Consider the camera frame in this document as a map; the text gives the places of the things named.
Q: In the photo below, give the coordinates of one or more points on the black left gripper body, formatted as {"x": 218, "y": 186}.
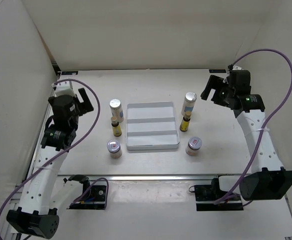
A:
{"x": 75, "y": 117}

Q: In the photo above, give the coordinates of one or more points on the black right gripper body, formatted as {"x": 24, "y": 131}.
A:
{"x": 225, "y": 92}

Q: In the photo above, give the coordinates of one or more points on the sauce jar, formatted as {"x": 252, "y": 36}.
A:
{"x": 114, "y": 149}
{"x": 193, "y": 146}

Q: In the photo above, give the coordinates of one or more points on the yellow small bottle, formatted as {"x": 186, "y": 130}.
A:
{"x": 185, "y": 121}
{"x": 116, "y": 127}

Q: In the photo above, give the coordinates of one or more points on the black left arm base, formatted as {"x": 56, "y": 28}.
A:
{"x": 95, "y": 194}

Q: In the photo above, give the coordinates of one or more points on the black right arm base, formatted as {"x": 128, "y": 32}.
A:
{"x": 206, "y": 194}

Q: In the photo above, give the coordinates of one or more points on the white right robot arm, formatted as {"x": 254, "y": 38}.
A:
{"x": 265, "y": 177}

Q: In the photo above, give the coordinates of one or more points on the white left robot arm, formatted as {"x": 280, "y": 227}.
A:
{"x": 35, "y": 215}

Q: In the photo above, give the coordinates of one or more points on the right white shaker bottle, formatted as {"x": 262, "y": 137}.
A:
{"x": 189, "y": 102}

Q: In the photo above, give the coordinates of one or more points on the white shaker bottle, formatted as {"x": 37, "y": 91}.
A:
{"x": 189, "y": 102}
{"x": 116, "y": 109}

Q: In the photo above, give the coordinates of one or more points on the left white shaker bottle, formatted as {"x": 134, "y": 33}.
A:
{"x": 116, "y": 109}

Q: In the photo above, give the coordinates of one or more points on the white divided tray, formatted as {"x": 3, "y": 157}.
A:
{"x": 151, "y": 126}

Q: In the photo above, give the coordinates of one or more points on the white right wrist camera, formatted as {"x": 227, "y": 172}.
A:
{"x": 233, "y": 67}

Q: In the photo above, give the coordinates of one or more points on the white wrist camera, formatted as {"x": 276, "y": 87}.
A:
{"x": 63, "y": 88}
{"x": 233, "y": 67}

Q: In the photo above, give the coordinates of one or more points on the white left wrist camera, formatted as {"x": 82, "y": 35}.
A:
{"x": 63, "y": 88}

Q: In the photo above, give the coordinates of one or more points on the aluminium frame rail front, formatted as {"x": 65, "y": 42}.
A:
{"x": 156, "y": 177}

